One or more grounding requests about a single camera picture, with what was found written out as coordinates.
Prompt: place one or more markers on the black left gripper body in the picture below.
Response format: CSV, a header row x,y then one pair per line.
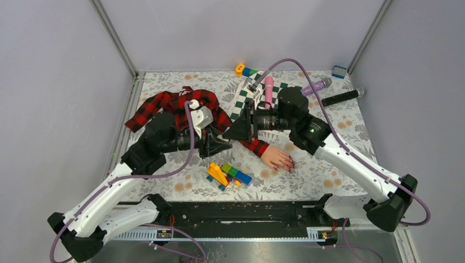
x,y
204,138

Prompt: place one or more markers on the orange blue green block stack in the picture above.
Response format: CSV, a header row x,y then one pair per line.
x,y
242,70

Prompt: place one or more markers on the green blue toy bricks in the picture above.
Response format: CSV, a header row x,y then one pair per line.
x,y
238,177

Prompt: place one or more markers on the mannequin hand with red nails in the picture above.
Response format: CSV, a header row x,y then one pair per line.
x,y
276,159

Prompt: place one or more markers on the grey slotted cable duct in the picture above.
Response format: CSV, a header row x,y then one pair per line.
x,y
306,234

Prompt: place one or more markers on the blue toy brick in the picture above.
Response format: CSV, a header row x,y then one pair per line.
x,y
339,72

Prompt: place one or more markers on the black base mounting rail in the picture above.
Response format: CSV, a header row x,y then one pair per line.
x,y
252,216

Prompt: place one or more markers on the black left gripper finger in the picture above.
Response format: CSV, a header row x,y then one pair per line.
x,y
218,146
217,133

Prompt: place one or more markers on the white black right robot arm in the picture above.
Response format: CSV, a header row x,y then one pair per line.
x,y
388,195

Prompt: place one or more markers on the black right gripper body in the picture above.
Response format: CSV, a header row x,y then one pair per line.
x,y
248,107

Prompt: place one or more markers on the red black plaid shirt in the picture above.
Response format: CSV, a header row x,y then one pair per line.
x,y
174,103

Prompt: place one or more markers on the yellow toy block ramp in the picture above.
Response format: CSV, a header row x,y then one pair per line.
x,y
214,173

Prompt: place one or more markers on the green white checkered board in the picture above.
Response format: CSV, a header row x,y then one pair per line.
x,y
241,96

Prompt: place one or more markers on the purple glitter toy microphone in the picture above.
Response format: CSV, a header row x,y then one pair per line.
x,y
323,83

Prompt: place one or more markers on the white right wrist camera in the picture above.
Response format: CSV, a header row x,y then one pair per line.
x,y
254,90

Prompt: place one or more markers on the black toy microphone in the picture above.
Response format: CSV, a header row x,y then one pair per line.
x,y
336,99

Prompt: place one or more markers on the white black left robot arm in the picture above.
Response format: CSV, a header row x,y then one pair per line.
x,y
85,229

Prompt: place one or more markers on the pink toy microphone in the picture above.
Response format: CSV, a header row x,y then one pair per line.
x,y
268,83

